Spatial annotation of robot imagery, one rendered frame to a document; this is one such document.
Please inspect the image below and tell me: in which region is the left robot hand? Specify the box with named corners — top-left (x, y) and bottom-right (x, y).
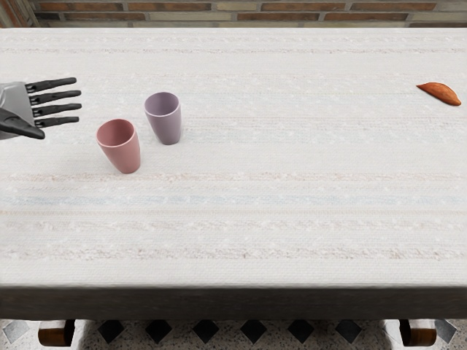
top-left (0, 77), bottom-right (82, 142)

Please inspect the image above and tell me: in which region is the pink cup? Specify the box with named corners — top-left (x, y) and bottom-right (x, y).
top-left (96, 118), bottom-right (142, 174)

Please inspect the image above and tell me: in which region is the purple cup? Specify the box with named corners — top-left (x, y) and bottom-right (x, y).
top-left (144, 91), bottom-right (182, 146)

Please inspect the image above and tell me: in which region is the orange sweet potato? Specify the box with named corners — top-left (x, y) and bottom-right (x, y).
top-left (416, 82), bottom-right (463, 107)

